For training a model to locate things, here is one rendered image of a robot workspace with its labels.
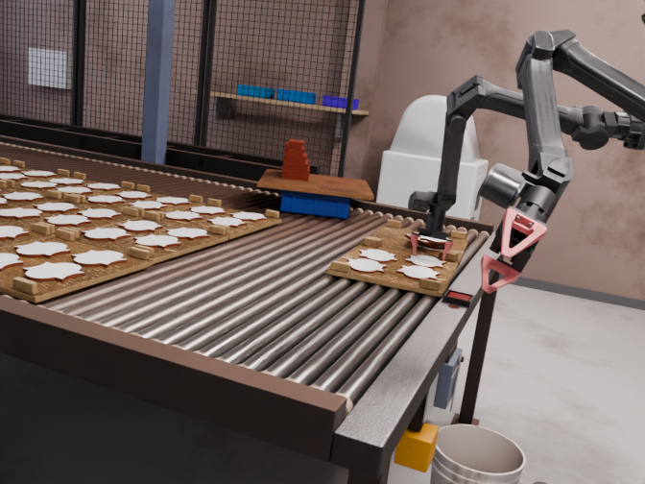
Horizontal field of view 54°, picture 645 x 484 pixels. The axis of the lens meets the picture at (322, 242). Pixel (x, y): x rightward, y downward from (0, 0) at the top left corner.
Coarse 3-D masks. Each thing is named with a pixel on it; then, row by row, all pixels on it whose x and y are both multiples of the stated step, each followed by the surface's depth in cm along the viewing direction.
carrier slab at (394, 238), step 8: (376, 232) 247; (384, 232) 249; (392, 232) 250; (400, 232) 252; (408, 232) 254; (384, 240) 235; (392, 240) 237; (400, 240) 238; (408, 240) 240; (456, 240) 251; (464, 240) 252; (392, 248) 224; (400, 248) 226; (408, 248) 227; (456, 248) 237; (464, 248) 238; (432, 256) 220
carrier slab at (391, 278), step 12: (396, 252) 219; (384, 264) 201; (396, 264) 203; (408, 264) 204; (444, 264) 210; (456, 264) 212; (348, 276) 186; (360, 276) 185; (372, 276) 186; (384, 276) 188; (396, 276) 189; (444, 276) 196; (408, 288) 181; (420, 288) 180; (444, 288) 182
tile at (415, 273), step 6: (396, 270) 192; (402, 270) 193; (408, 270) 194; (414, 270) 195; (420, 270) 196; (426, 270) 197; (432, 270) 198; (408, 276) 188; (414, 276) 188; (420, 276) 189; (426, 276) 190; (432, 276) 191
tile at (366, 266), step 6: (360, 258) 201; (354, 264) 193; (360, 264) 194; (366, 264) 195; (372, 264) 196; (378, 264) 197; (354, 270) 189; (360, 270) 188; (366, 270) 188; (372, 270) 189; (378, 270) 190
